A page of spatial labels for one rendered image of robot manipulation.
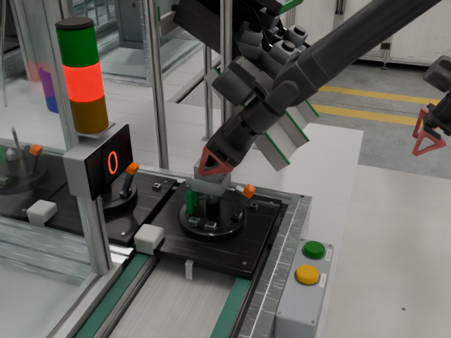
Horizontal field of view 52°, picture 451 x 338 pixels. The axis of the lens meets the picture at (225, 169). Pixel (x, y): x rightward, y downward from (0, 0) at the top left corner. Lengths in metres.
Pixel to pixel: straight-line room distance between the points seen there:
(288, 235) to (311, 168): 0.43
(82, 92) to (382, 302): 0.69
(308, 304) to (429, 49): 4.17
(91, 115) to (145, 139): 0.84
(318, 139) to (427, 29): 3.37
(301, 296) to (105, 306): 0.34
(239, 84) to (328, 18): 4.06
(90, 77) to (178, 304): 0.44
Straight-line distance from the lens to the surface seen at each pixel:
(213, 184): 0.89
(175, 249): 0.91
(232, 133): 0.82
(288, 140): 1.19
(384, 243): 1.15
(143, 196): 1.06
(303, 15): 4.85
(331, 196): 1.26
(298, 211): 1.03
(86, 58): 0.66
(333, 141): 1.53
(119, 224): 0.99
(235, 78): 0.78
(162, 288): 0.91
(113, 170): 0.74
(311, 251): 0.91
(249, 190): 0.89
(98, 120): 0.70
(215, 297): 0.89
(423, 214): 1.27
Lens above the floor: 1.57
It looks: 32 degrees down
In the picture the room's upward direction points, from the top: straight up
